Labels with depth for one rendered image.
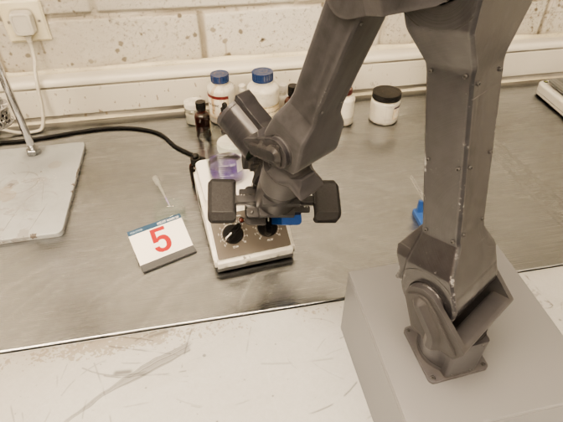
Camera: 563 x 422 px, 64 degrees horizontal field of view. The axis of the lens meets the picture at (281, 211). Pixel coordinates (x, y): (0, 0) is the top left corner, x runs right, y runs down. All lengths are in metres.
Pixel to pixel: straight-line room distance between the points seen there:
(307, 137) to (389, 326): 0.23
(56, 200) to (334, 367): 0.59
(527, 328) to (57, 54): 1.05
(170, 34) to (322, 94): 0.77
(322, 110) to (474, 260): 0.19
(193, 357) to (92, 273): 0.23
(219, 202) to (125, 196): 0.33
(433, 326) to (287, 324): 0.28
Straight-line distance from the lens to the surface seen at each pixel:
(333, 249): 0.76
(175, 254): 0.76
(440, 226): 0.39
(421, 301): 0.42
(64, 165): 1.03
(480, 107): 0.33
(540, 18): 1.46
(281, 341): 0.64
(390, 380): 0.50
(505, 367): 0.54
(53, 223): 0.88
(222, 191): 0.62
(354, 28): 0.36
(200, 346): 0.64
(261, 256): 0.71
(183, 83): 1.14
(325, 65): 0.40
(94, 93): 1.16
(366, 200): 0.86
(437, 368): 0.51
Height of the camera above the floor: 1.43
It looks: 40 degrees down
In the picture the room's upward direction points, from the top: straight up
